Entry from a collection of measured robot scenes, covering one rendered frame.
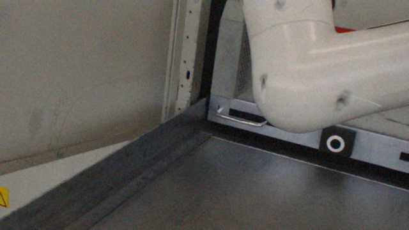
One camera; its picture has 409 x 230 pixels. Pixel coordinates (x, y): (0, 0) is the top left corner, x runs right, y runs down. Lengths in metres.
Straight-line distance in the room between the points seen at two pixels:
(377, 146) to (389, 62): 0.52
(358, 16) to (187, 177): 0.42
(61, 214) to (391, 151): 0.61
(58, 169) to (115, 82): 0.36
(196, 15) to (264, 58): 0.50
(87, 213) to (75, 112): 0.26
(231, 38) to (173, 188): 0.29
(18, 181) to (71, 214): 0.65
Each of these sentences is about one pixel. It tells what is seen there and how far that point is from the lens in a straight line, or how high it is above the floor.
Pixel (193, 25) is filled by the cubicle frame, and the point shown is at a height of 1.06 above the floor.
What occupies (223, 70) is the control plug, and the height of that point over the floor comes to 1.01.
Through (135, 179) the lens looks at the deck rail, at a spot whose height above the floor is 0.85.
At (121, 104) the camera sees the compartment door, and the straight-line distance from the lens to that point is 1.13.
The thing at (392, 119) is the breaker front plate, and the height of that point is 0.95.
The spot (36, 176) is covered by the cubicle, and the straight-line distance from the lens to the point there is 1.44.
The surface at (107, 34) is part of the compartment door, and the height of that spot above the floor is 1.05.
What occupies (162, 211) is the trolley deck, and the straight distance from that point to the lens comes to 0.89.
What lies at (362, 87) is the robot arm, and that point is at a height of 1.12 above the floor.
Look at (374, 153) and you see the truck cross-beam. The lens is 1.14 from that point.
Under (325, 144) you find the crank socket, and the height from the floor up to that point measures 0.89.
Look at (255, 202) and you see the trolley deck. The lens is 0.95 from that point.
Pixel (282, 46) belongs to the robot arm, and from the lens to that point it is 0.65.
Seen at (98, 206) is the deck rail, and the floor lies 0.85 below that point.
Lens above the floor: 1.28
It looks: 20 degrees down
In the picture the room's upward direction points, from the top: 7 degrees clockwise
